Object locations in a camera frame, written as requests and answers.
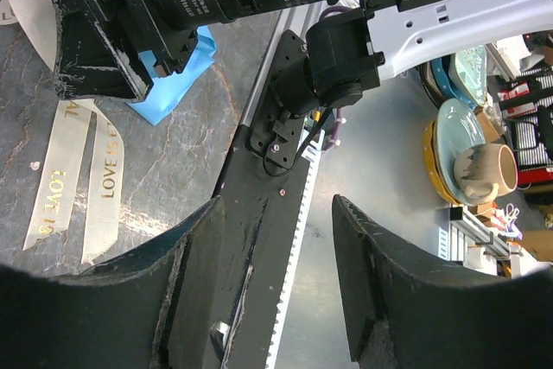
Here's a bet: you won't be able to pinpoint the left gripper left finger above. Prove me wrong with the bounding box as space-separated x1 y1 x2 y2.
1 198 225 368

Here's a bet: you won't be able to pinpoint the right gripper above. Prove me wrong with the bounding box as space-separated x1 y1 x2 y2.
52 0 198 101

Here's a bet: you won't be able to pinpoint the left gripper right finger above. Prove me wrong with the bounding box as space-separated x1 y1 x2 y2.
332 195 552 368

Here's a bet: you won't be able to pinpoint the blue wrapping paper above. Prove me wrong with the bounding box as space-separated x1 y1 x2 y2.
129 25 217 126

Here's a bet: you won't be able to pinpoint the cream printed ribbon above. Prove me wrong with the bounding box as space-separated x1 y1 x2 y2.
1 0 124 264

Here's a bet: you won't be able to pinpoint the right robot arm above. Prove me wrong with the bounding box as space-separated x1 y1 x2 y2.
51 0 552 124

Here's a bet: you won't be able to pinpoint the beige ceramic mug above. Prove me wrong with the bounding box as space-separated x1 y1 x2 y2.
454 143 518 205

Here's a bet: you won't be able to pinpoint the stacked blue plates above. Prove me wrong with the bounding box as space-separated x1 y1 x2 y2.
419 46 487 205

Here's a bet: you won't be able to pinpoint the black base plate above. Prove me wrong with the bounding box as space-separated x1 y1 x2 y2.
149 29 329 369

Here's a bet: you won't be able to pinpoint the white slotted cable duct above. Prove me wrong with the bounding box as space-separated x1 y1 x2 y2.
264 132 325 369

